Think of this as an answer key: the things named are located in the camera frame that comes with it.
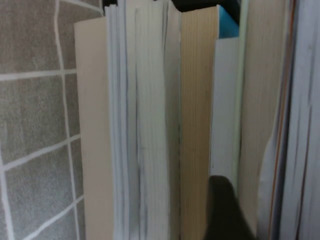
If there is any cream edged book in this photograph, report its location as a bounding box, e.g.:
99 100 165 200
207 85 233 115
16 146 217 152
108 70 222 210
73 16 116 240

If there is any white blue covered book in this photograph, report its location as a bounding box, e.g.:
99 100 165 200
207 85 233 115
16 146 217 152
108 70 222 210
209 4 242 181

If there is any thick white paged book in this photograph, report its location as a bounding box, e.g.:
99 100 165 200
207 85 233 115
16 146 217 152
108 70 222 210
104 0 182 240

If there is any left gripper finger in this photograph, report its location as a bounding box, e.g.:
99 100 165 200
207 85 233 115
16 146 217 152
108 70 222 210
203 174 260 240

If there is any yellow green mechanisms book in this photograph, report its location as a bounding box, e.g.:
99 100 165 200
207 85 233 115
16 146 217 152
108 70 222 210
234 0 288 236

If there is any tan paged book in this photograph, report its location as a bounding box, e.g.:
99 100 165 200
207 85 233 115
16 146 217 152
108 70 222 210
179 6 221 240

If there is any white orange ROS2 book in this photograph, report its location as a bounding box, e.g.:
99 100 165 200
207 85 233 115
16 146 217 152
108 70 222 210
258 0 320 240

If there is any grey checked tablecloth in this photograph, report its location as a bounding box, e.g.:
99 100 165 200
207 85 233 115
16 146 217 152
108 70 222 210
0 0 106 240

